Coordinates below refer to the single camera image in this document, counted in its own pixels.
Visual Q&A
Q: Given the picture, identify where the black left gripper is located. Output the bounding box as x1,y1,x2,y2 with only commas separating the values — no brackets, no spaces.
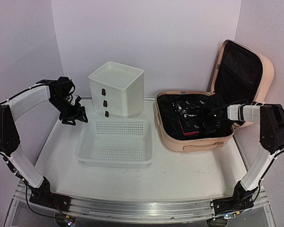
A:
49,95,88,125

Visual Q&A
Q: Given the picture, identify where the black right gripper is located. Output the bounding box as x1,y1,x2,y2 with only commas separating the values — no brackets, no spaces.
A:
196,108,222,135

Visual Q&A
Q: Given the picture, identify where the beige hard-shell suitcase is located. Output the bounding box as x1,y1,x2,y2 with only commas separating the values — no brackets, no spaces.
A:
156,40,275,152

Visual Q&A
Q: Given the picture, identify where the white perforated plastic basket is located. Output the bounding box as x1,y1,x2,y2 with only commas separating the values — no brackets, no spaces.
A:
75,119,156,168

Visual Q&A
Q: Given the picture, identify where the white tall plastic bin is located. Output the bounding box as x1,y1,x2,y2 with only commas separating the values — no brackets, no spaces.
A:
88,61,144,118

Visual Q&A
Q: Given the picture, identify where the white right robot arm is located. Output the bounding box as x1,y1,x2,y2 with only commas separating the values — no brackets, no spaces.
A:
207,100,284,217

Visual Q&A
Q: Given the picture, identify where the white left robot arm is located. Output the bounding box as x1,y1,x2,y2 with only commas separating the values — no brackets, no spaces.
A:
0,77,88,211

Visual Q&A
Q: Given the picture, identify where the black folded clothes stack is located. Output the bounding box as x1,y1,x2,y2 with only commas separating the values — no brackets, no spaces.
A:
172,100,204,134

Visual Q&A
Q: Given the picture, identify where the red folded garment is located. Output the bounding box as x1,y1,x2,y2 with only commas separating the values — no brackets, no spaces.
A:
183,131,200,136

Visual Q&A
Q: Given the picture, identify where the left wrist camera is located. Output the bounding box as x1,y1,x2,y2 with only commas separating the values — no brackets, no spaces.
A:
67,95,81,106

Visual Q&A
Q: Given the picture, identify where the aluminium front rail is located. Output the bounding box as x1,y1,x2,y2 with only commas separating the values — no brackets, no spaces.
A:
14,182,269,224

